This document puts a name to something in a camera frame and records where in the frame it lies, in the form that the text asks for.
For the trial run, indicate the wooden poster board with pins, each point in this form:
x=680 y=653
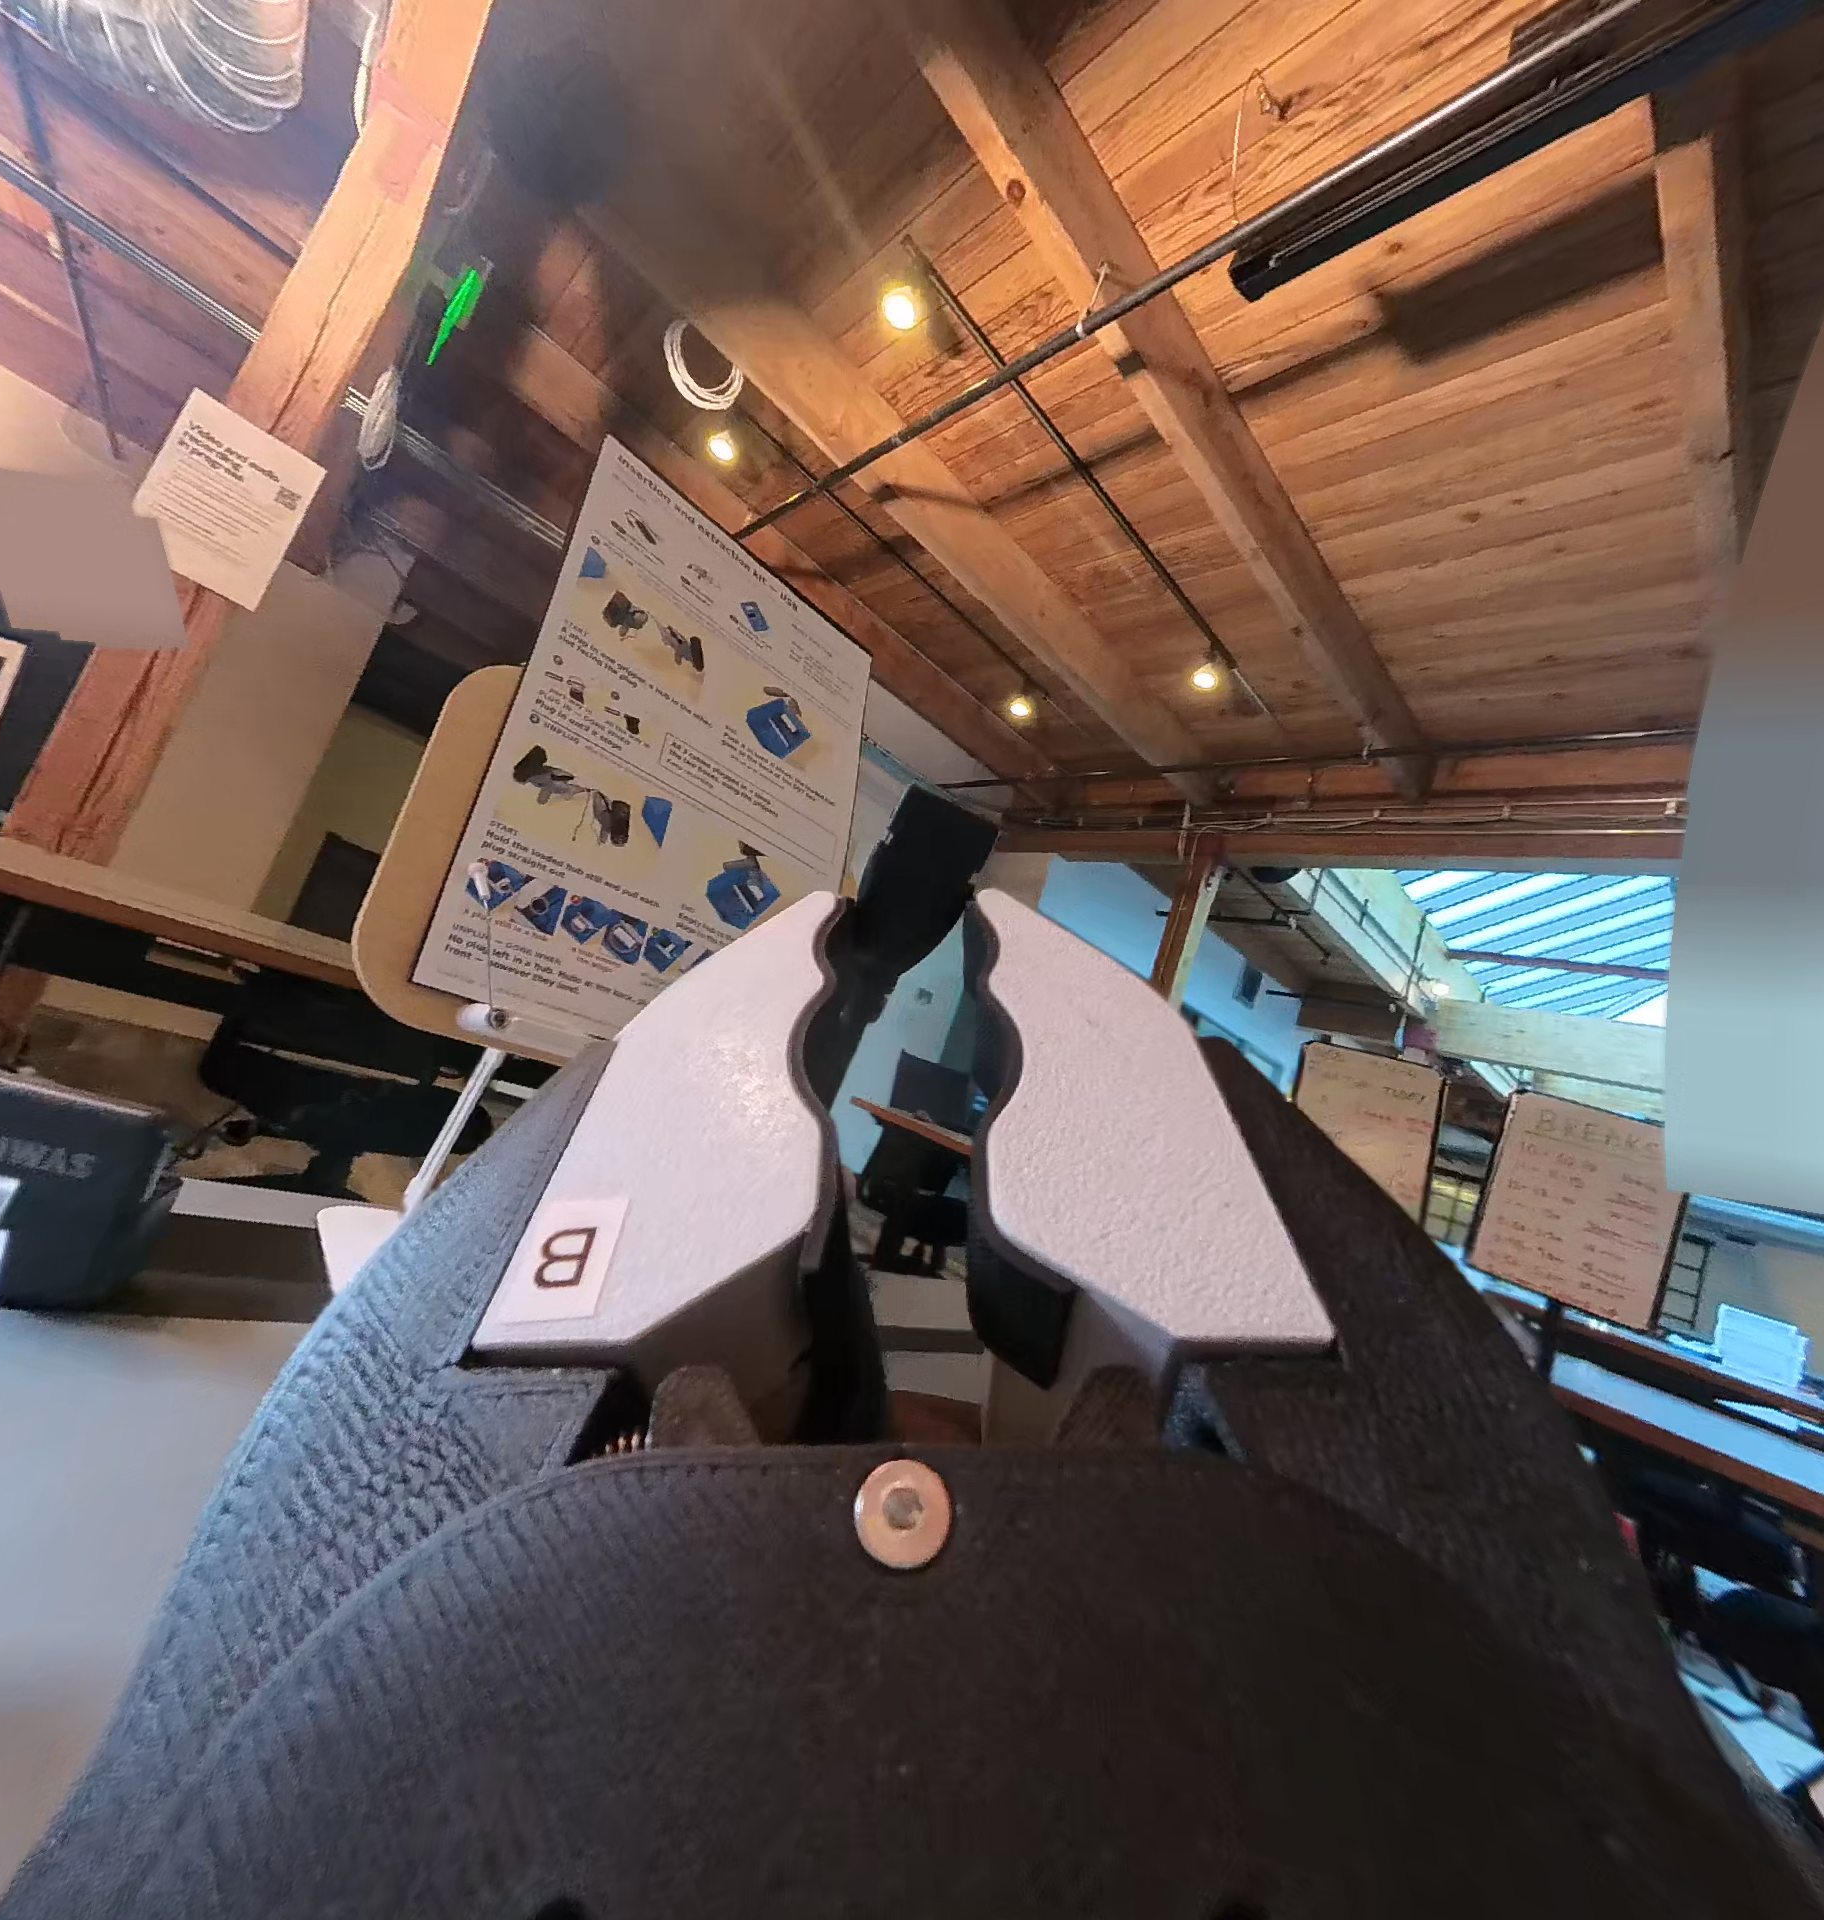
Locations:
x=417 y=856

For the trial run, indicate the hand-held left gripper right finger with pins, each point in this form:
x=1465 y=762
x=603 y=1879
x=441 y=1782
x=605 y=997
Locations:
x=1121 y=1156

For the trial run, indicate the white box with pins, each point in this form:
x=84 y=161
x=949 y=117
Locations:
x=1760 y=1342

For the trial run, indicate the silver flexible duct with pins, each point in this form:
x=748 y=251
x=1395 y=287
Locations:
x=191 y=45

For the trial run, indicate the white paper notice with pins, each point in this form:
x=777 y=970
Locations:
x=231 y=503

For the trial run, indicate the instruction poster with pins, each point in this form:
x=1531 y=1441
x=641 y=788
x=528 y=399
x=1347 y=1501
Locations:
x=671 y=705

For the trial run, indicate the black usb hub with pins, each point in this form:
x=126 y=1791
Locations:
x=921 y=871

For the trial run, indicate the black carrying case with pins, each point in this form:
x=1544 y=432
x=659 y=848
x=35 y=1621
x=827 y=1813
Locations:
x=56 y=1216

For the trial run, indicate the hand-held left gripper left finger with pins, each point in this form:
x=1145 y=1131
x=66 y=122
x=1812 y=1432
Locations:
x=702 y=1111

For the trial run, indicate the black track rail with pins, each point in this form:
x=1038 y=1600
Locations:
x=1452 y=177

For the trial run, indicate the green exit light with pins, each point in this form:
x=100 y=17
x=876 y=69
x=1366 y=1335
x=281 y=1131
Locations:
x=456 y=308

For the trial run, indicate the whiteboard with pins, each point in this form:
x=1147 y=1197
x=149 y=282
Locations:
x=1580 y=1216
x=1371 y=1126

